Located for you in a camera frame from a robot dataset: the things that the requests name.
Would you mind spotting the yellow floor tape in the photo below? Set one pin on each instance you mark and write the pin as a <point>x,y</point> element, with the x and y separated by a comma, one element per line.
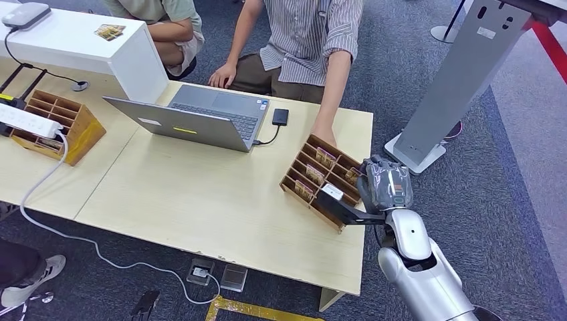
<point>257,310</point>

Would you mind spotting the black desk stand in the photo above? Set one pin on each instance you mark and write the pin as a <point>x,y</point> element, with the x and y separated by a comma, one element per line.
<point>17,104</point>

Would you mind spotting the person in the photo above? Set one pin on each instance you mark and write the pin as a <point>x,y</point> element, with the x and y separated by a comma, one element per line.
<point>168,9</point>
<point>22,274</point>
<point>305,35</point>

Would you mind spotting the floor socket lid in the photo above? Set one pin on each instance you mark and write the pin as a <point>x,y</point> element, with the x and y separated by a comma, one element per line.
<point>234,277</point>

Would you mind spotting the person's left forearm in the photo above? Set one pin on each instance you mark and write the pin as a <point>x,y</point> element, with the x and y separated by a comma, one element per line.
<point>334,88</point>

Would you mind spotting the brown printed card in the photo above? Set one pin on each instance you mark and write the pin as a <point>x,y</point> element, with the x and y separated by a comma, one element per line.
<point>304,191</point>
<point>325,157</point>
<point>315,174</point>
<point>352,176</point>

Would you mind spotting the stanchion post with base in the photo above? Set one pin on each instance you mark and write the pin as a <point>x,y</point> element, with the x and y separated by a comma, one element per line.
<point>444,33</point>

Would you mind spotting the grey mini computer box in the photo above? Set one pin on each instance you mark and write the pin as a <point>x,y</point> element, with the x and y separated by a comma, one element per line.
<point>25,14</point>

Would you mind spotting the slanted wooden card holder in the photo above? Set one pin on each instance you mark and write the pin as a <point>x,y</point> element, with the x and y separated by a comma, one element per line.
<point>84,133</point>

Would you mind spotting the person's right forearm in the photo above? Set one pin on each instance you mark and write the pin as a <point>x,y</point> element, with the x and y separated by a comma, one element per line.
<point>243,35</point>

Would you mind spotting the white counter riser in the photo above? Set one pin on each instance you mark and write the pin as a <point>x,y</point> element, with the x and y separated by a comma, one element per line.
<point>66,48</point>

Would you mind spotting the grey open laptop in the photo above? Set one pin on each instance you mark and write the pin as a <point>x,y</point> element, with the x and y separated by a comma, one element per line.
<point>195,126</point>

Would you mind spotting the white power strip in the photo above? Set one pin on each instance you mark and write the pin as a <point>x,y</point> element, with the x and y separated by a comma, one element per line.
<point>26,119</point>

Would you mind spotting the dark shoe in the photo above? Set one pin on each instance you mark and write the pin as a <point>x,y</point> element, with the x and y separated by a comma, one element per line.
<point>454,130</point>

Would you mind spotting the person's left hand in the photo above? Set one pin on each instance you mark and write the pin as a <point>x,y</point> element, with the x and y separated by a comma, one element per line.
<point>325,134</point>

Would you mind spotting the person's right hand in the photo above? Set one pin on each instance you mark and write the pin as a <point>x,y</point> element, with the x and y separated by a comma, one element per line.
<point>223,75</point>

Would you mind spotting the black external drive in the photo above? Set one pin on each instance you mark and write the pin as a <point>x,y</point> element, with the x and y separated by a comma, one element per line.
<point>280,116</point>

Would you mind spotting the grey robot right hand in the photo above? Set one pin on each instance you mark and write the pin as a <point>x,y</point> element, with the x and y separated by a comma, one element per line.
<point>387,186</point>

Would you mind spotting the wooden card holder tray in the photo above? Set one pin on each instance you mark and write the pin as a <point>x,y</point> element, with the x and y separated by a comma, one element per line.
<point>297,175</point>

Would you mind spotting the red barrier belt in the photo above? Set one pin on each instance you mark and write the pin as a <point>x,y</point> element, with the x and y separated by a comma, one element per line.
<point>551,46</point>

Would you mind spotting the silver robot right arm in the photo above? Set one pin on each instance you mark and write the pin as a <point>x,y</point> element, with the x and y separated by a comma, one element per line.
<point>425,283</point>

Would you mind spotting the stack of brown cards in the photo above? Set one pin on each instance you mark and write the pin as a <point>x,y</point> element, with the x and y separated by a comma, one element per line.
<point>109,31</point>

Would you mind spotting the open floor socket box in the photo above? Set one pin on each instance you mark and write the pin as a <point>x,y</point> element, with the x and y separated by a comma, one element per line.
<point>200,271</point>

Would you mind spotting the pale table leg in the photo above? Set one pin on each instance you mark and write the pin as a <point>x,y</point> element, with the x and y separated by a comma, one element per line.
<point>328,299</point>

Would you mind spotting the black object on floor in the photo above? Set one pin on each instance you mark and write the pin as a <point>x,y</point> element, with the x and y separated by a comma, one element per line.
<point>145,304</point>

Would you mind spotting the grey kiosk stand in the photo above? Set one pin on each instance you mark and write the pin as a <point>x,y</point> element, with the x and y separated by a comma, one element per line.
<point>465,75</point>

